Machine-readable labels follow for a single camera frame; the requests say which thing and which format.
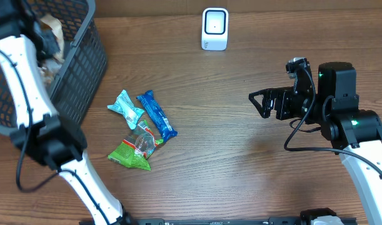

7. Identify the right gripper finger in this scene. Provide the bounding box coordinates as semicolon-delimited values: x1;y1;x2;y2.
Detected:
249;87;284;99
251;95;274;118

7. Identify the beige snack pouch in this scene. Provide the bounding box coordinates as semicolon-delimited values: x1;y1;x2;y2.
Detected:
37;12;66;87

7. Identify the light green wipes packet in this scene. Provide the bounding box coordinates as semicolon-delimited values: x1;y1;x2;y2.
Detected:
107;89;144;130

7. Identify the blue snack bar wrapper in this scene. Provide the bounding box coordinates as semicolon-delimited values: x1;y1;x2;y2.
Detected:
136;90;178;143

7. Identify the green snack bag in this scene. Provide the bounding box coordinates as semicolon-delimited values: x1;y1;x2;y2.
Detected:
108;120;163;171

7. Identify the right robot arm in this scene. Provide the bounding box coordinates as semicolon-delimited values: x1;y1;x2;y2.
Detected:
248;57;382;224

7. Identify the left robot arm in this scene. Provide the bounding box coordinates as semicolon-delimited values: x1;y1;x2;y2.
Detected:
0;0;136;224

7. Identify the white barcode scanner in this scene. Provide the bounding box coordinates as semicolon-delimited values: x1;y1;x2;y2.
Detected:
201;7;229;51

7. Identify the grey plastic mesh basket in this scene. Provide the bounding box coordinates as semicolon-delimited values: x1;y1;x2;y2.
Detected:
0;0;107;136

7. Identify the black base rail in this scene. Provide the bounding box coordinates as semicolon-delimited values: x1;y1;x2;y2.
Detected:
79;217;358;225

